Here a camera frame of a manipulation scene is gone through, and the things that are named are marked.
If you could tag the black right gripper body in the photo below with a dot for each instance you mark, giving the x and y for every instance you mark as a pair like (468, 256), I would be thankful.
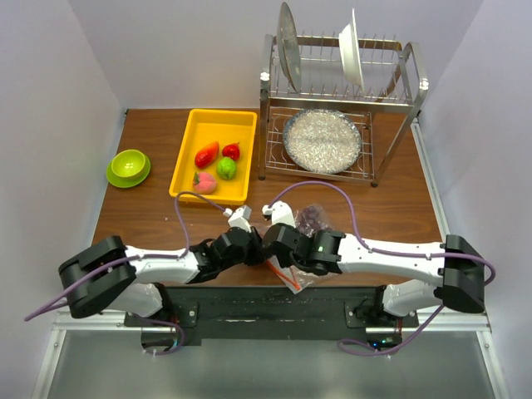
(288, 263)

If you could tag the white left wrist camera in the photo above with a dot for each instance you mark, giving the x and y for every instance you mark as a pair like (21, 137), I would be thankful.
(239, 218)

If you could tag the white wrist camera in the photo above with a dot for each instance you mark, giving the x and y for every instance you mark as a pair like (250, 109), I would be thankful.
(279, 213)
(239, 218)

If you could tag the speckled blue rim plate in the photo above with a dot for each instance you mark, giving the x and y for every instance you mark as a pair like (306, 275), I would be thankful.
(322, 141)

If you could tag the pink fake meat pack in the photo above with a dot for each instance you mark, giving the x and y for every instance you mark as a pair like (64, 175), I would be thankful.
(204, 183)

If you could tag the grey metal plate upright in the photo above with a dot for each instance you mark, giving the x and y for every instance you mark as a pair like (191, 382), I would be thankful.
(288, 48)

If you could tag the white plate upright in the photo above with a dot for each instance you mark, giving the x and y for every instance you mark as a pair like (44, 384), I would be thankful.
(350, 53)

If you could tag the clear zip top bag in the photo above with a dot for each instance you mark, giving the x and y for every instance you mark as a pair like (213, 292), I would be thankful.
(295, 279)

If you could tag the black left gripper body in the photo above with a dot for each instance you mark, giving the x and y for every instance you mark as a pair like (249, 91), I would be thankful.
(251, 254)

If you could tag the green fake fruit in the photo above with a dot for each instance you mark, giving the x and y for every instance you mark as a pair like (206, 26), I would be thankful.
(226, 168)

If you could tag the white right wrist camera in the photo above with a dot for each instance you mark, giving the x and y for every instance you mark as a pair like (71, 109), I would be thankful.
(279, 213)

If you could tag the yellow plastic tray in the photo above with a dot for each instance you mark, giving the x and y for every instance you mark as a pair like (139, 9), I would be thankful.
(203, 127)

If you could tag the steel dish rack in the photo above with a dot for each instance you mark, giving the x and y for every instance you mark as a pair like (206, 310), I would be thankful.
(397, 85)

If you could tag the red fake apple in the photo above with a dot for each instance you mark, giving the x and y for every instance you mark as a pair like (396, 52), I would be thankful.
(231, 151)

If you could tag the orange red fake mango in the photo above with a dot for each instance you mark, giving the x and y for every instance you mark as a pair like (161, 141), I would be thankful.
(207, 155)

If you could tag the purple fake grapes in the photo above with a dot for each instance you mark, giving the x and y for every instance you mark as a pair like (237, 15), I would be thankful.
(310, 220)

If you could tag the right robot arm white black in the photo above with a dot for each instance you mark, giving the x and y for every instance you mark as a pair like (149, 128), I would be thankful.
(449, 274)

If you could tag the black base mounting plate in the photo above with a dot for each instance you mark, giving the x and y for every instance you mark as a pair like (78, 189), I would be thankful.
(275, 313)

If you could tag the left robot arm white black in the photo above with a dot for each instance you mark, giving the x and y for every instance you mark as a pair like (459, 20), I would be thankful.
(111, 275)

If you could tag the green plastic bowl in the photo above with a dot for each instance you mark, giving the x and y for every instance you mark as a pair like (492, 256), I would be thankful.
(128, 169)

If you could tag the aluminium frame rail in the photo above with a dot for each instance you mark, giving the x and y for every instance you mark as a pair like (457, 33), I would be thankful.
(266, 342)

